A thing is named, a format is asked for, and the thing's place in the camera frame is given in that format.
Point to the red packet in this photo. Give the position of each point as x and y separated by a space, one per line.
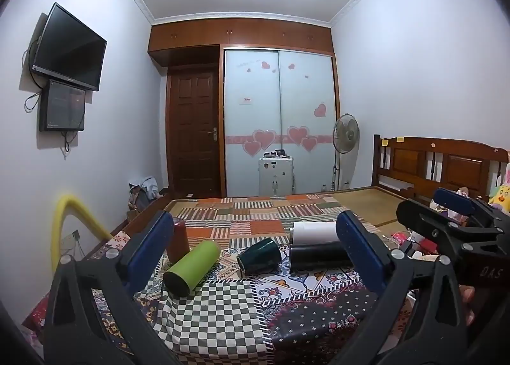
426 247

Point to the yellow plush toy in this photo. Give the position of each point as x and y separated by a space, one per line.
501 197

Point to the wall-mounted television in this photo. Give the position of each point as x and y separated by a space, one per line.
67 48

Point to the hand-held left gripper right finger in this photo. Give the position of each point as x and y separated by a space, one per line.
358 247

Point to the wooden wardrobe with heart stickers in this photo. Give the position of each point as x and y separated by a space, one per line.
279 110

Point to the dark floral cloth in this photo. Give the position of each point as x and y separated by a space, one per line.
318 313

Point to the wooden bed headboard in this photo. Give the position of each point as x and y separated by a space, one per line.
458 167

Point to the light green cup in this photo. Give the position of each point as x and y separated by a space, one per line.
193 267

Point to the black cup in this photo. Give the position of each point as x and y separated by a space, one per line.
318 256

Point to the brown wooden door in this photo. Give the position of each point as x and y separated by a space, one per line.
193 130

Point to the white cup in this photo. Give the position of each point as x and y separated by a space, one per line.
314 232

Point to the small wall-mounted monitor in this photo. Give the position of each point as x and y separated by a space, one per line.
61 106

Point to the yellow foam tube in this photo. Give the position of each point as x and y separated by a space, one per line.
65 205

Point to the pile of clothes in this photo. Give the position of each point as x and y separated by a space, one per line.
145 189

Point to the white appliance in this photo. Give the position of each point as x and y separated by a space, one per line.
275 175

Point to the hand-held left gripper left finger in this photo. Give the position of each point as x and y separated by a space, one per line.
149 247

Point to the standing fan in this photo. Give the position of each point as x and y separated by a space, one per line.
346 134

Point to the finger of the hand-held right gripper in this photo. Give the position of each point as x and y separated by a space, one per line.
454 199
434 225

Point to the person's right hand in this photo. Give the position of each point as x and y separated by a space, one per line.
467 303

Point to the patchwork blanket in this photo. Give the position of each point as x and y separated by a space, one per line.
255 217

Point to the dark green mug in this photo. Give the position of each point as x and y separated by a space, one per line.
261 257

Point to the checkered cloth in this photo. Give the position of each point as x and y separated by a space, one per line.
215 317

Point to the red-brown cup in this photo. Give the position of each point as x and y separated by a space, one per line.
179 243

